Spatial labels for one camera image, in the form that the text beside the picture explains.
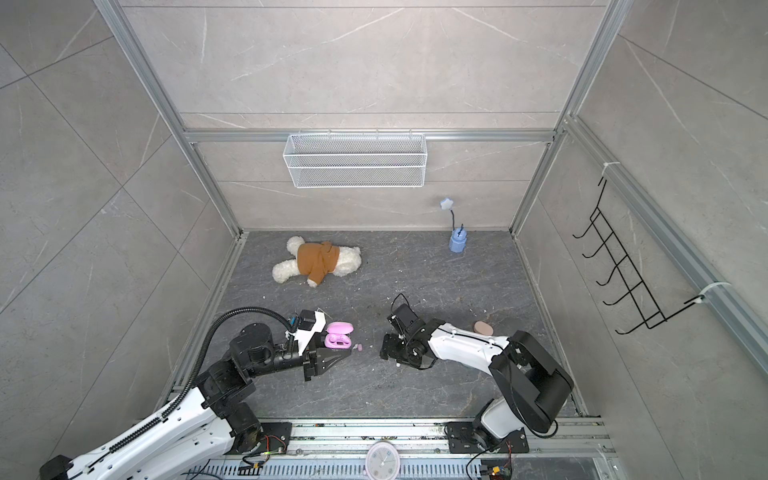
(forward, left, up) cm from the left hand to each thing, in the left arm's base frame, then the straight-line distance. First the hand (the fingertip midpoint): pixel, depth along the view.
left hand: (347, 339), depth 65 cm
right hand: (+5, -9, -24) cm, 26 cm away
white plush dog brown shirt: (+36, +14, -17) cm, 42 cm away
